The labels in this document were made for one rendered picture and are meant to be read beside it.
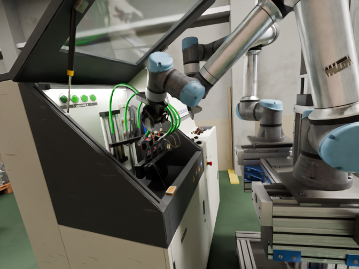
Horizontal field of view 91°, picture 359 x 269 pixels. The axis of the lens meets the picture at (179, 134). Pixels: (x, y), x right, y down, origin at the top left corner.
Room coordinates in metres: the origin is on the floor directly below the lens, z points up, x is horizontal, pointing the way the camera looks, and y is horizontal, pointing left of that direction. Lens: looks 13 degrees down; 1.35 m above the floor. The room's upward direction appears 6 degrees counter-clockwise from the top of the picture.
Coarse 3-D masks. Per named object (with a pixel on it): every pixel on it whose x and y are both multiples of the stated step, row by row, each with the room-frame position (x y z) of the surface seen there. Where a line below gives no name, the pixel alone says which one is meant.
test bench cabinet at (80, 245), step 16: (64, 240) 0.74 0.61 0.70; (80, 240) 0.70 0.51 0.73; (96, 240) 0.66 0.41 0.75; (112, 240) 0.63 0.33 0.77; (128, 240) 0.61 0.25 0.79; (208, 240) 1.18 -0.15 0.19; (80, 256) 0.71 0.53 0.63; (96, 256) 0.67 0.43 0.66; (112, 256) 0.64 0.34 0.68; (128, 256) 0.61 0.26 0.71; (144, 256) 0.58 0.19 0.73; (160, 256) 0.56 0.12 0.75; (208, 256) 1.14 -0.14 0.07
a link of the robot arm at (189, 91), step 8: (176, 72) 0.55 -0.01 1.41; (168, 80) 0.54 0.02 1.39; (176, 80) 0.53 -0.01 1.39; (184, 80) 0.53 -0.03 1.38; (192, 80) 0.54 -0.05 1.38; (168, 88) 0.54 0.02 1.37; (176, 88) 0.53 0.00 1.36; (184, 88) 0.52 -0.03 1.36; (192, 88) 0.51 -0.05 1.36; (200, 88) 0.52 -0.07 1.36; (176, 96) 0.54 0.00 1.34; (184, 96) 0.52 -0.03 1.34; (192, 96) 0.51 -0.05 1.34; (200, 96) 0.53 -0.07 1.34; (184, 104) 0.55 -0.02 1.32; (192, 104) 0.52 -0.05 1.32
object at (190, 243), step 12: (204, 192) 1.15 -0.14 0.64; (192, 204) 0.87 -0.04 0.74; (204, 204) 1.11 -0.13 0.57; (192, 216) 0.85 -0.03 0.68; (204, 216) 1.10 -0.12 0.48; (180, 228) 0.67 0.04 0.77; (192, 228) 0.83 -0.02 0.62; (204, 228) 1.08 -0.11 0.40; (180, 240) 0.66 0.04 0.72; (192, 240) 0.81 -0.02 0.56; (204, 240) 1.05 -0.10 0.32; (180, 252) 0.64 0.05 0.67; (192, 252) 0.80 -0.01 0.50; (204, 252) 1.03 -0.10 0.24; (180, 264) 0.63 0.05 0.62; (192, 264) 0.78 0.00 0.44; (204, 264) 1.01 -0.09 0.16
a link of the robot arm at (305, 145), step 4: (304, 112) 0.53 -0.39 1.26; (308, 112) 0.51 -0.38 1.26; (304, 116) 0.52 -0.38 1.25; (304, 120) 0.53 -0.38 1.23; (308, 120) 0.51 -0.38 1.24; (304, 124) 0.52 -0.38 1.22; (308, 124) 0.50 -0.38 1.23; (304, 128) 0.52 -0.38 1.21; (308, 128) 0.48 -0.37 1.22; (304, 132) 0.51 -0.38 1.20; (304, 136) 0.51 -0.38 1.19; (304, 140) 0.52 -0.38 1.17; (300, 144) 0.55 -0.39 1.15; (304, 144) 0.52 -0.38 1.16; (308, 144) 0.50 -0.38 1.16; (304, 148) 0.52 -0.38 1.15; (308, 148) 0.50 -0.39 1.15; (312, 148) 0.49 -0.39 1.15; (308, 152) 0.50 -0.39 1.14; (312, 152) 0.49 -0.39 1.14; (316, 152) 0.48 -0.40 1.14
